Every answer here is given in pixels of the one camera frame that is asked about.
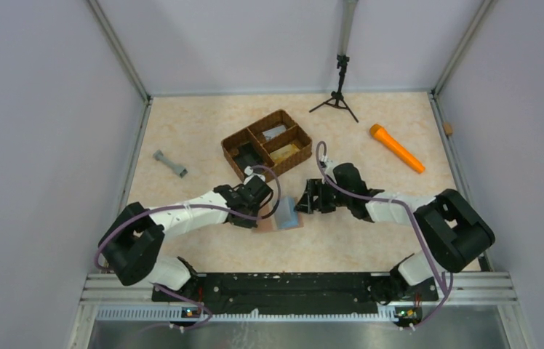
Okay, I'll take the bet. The black object in basket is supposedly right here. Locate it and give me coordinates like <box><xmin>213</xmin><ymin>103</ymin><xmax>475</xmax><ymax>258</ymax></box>
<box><xmin>232</xmin><ymin>143</ymin><xmax>265</xmax><ymax>175</ymax></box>

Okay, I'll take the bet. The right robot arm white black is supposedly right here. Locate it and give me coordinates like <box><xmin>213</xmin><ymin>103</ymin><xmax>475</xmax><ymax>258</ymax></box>
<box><xmin>294</xmin><ymin>163</ymin><xmax>495</xmax><ymax>304</ymax></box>

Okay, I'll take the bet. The silver card in basket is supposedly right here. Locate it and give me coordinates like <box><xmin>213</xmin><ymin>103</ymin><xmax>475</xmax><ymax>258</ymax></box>
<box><xmin>262</xmin><ymin>124</ymin><xmax>287</xmax><ymax>141</ymax></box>

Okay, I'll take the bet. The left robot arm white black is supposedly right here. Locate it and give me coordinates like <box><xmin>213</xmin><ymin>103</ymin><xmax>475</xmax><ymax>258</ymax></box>
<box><xmin>96</xmin><ymin>174</ymin><xmax>274</xmax><ymax>291</ymax></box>

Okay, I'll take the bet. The black mini tripod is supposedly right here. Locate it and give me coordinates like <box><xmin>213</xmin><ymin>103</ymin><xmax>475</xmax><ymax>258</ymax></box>
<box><xmin>308</xmin><ymin>55</ymin><xmax>359</xmax><ymax>123</ymax></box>

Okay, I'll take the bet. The brown leather card holder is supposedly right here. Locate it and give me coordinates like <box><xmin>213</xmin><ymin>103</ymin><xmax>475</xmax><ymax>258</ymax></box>
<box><xmin>252</xmin><ymin>196</ymin><xmax>304</xmax><ymax>233</ymax></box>

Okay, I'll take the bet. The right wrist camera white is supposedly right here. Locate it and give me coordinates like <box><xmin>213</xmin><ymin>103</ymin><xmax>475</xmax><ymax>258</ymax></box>
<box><xmin>319</xmin><ymin>159</ymin><xmax>337</xmax><ymax>181</ymax></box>

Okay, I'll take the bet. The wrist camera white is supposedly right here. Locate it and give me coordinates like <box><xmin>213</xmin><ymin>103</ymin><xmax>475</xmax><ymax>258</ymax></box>
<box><xmin>243</xmin><ymin>166</ymin><xmax>265</xmax><ymax>185</ymax></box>
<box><xmin>319</xmin><ymin>159</ymin><xmax>337</xmax><ymax>181</ymax></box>

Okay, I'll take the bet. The orange flashlight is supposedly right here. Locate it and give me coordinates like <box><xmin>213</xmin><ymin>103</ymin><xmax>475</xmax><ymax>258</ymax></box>
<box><xmin>369</xmin><ymin>124</ymin><xmax>425</xmax><ymax>174</ymax></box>

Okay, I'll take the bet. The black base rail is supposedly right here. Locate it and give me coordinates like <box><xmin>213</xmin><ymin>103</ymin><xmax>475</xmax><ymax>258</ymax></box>
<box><xmin>151</xmin><ymin>272</ymin><xmax>439</xmax><ymax>316</ymax></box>

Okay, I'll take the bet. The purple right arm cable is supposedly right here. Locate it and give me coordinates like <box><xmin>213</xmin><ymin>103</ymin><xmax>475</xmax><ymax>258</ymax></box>
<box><xmin>315</xmin><ymin>140</ymin><xmax>454</xmax><ymax>331</ymax></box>

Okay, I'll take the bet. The brown wicker divided basket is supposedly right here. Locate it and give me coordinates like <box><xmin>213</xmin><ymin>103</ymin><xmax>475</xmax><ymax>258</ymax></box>
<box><xmin>220</xmin><ymin>109</ymin><xmax>313</xmax><ymax>196</ymax></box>

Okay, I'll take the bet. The grey plastic connector piece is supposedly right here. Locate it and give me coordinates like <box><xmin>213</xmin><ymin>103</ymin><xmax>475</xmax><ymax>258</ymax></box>
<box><xmin>153</xmin><ymin>150</ymin><xmax>188</xmax><ymax>178</ymax></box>

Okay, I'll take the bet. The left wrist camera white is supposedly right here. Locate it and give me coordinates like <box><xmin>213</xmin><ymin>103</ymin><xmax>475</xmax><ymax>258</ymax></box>
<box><xmin>243</xmin><ymin>166</ymin><xmax>265</xmax><ymax>185</ymax></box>

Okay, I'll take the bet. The small tan block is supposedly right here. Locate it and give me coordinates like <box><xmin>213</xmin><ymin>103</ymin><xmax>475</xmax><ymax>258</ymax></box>
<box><xmin>442</xmin><ymin>121</ymin><xmax>453</xmax><ymax>137</ymax></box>

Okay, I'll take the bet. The gold card in basket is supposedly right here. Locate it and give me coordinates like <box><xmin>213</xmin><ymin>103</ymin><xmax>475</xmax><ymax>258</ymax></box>
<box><xmin>270</xmin><ymin>143</ymin><xmax>300</xmax><ymax>164</ymax></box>

